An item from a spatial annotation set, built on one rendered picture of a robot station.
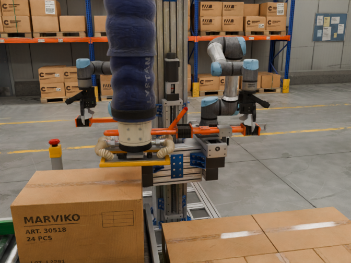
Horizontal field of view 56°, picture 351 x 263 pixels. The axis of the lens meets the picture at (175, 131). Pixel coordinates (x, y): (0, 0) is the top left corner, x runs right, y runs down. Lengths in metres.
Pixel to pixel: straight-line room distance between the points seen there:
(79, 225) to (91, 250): 0.15
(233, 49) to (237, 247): 1.17
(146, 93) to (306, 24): 10.55
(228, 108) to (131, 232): 1.07
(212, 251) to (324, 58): 10.88
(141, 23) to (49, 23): 7.35
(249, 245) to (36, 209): 1.15
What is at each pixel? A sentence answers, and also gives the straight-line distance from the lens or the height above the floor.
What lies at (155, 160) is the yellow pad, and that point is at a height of 1.10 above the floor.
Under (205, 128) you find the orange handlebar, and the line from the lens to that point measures 1.70.
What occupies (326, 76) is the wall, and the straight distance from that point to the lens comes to 12.37.
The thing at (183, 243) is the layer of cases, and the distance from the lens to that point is 1.99.
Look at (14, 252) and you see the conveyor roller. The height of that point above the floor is 0.55.
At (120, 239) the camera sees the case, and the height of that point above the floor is 0.73.
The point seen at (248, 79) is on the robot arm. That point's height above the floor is 1.48.
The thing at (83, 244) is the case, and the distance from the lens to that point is 1.75.
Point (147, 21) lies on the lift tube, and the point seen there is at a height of 1.75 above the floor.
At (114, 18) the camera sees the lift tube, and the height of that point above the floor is 1.76.
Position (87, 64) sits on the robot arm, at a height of 1.54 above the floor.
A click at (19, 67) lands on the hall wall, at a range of 10.34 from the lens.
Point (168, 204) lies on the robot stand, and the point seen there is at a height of 0.46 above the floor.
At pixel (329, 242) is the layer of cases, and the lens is 2.17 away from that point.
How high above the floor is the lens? 1.70
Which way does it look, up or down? 17 degrees down
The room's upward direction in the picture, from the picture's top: straight up
